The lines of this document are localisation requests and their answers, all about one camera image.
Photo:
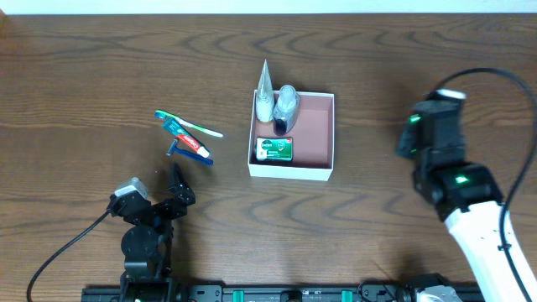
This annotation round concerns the white box with pink interior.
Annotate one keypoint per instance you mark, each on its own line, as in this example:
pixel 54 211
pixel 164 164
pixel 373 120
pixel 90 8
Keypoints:
pixel 313 139

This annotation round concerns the Colgate toothpaste tube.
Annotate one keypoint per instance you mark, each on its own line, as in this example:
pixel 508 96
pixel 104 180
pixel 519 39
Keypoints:
pixel 173 127

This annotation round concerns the black mounting rail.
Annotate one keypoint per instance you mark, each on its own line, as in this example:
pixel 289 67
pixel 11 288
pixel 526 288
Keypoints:
pixel 217 293

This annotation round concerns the green and white toothbrush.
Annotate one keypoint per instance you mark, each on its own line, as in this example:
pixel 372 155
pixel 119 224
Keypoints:
pixel 164 115

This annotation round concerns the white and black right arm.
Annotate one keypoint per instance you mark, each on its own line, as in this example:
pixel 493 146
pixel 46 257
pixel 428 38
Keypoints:
pixel 493 252

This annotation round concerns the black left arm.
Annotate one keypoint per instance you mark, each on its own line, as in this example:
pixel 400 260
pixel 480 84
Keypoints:
pixel 147 246

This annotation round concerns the blue disposable razor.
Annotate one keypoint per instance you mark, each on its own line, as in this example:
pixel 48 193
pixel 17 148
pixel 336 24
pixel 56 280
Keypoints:
pixel 174 149

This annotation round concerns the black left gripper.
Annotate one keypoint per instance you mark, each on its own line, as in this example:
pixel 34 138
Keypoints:
pixel 157 208

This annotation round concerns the green Dettol soap bar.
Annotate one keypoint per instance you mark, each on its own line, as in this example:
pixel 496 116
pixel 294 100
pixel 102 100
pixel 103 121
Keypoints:
pixel 274 149

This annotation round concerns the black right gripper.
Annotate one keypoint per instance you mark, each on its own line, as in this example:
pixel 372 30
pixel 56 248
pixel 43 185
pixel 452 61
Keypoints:
pixel 408 143

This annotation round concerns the blue liquid foam pump bottle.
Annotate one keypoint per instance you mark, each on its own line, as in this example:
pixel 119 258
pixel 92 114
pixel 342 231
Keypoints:
pixel 286 110

